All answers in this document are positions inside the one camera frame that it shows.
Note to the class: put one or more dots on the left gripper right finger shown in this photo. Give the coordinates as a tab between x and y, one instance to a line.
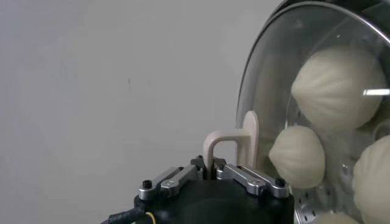
250	181

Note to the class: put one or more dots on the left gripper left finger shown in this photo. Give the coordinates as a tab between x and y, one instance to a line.
170	182

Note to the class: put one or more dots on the white steamed baozi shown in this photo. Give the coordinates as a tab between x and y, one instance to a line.
373	182
338	88
297	156

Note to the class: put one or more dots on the stainless steel steamer basket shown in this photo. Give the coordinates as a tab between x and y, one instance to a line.
307	204

